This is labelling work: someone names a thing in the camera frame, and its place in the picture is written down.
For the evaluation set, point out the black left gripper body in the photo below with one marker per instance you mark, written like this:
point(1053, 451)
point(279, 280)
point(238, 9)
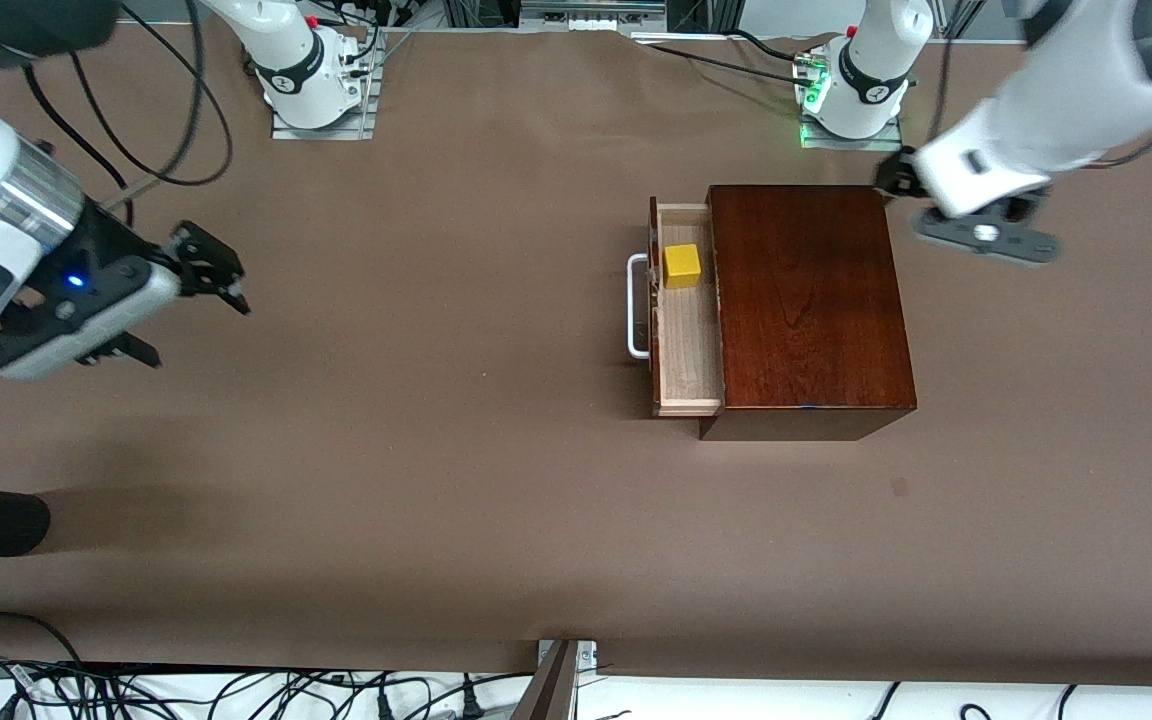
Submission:
point(898, 177)

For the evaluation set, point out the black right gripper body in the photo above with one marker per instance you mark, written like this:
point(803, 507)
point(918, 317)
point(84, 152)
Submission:
point(114, 250)

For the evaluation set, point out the yellow cube block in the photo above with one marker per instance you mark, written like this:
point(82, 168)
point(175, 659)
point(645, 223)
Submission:
point(682, 266)

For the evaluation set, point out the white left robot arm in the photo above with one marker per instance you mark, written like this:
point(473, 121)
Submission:
point(1056, 110)

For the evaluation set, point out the dark wooden drawer cabinet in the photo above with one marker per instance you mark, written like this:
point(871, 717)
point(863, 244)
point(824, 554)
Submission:
point(816, 300)

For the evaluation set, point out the brown table cover sheet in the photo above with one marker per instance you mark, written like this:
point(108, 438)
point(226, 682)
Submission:
point(486, 500)

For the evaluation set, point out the grey metal bar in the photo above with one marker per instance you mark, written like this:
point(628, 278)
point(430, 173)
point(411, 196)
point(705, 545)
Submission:
point(548, 690)

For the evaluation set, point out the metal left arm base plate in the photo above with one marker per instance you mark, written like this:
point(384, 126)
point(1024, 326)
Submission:
point(851, 145)

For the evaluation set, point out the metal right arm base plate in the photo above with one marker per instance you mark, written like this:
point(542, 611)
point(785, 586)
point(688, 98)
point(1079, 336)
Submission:
point(321, 133)

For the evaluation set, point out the black frame post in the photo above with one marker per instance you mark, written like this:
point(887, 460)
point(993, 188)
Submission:
point(701, 12)

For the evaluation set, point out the small metal edge bracket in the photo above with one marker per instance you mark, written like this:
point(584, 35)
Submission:
point(586, 653)

